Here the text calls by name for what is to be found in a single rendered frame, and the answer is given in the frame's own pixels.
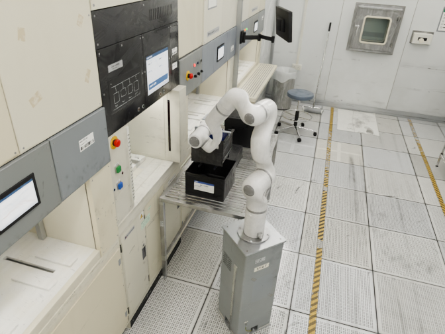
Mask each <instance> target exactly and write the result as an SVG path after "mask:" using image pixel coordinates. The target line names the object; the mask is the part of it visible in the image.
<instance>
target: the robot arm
mask: <svg viewBox="0 0 445 334"><path fill-rule="evenodd" d="M235 109H236V110H237V111H238V114H239V115H240V118H241V119H242V121H243V122H244V123H246V124H247V125H250V126H255V127H254V130H253V132H252V136H251V141H250V148H251V155H252V159H253V160H254V161H255V162H256V169H255V171H254V172H252V173H251V174H250V175H249V176H248V177H247V178H246V179H245V180H244V181H243V184H242V193H243V194H244V196H245V197H246V212H245V220H244V223H243V224H241V225H240V226H239V227H238V236H239V237H240V238H241V239H242V240H243V241H245V242H247V243H251V244H260V243H264V242H265V241H267V240H268V239H269V237H270V231H269V229H268V228H267V227H266V226H265V223H266V214H267V209H268V200H267V198H266V197H265V196H264V192H265V191H266V190H267V189H268V188H269V187H270V186H271V185H272V184H273V183H274V182H275V177H276V173H275V168H274V165H273V163H272V160H271V157H270V139H271V135H272V130H273V126H274V125H275V121H276V118H277V105H276V104H275V102H274V101H272V100H271V99H263V100H261V101H259V102H257V103H255V104H252V103H250V100H249V95H248V94H247V93H246V92H245V91H244V90H243V89H240V88H237V87H234V88H232V89H230V90H228V91H227V92H226V93H225V94H224V95H223V97H222V98H221V99H220V101H219V102H218V103H217V104H216V105H215V106H214V107H213V109H212V110H211V111H210V113H209V114H208V115H207V116H206V118H205V121H201V122H200V125H199V126H198V128H197V129H196V130H195V131H194V132H193V133H192V134H191V135H190V136H189V138H188V143H189V145H190V146H191V147H193V148H199V147H201V148H202V149H203V150H204V151H205V152H208V153H211V152H212V151H214V149H216V147H218V145H219V144H220V143H221V140H222V136H223V132H222V129H221V124H222V123H223V121H224V120H225V119H226V118H227V117H228V116H229V115H230V114H231V113H232V112H233V111H234V110H235ZM210 135H213V140H212V139H211V138H210V137H209V136H210Z"/></svg>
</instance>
